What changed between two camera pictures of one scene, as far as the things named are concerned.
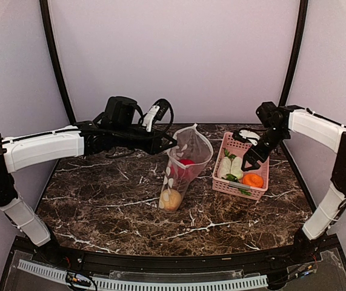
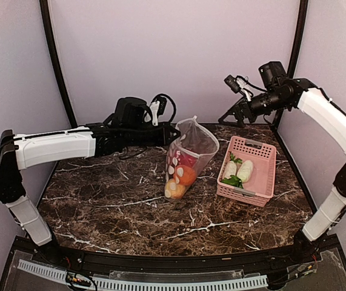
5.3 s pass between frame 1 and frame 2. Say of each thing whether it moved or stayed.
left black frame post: stayed
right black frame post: stayed
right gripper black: moved
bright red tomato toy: moved
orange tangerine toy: moved
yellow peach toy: moved
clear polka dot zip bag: moved
